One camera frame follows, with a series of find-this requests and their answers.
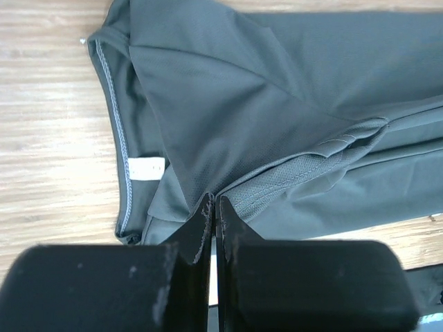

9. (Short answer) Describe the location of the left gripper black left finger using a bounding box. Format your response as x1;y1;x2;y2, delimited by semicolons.
1;194;214;331

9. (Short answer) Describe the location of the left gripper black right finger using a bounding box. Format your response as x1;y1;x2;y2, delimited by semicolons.
215;196;420;331

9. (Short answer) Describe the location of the grey t shirt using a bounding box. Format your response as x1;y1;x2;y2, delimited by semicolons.
88;1;442;244

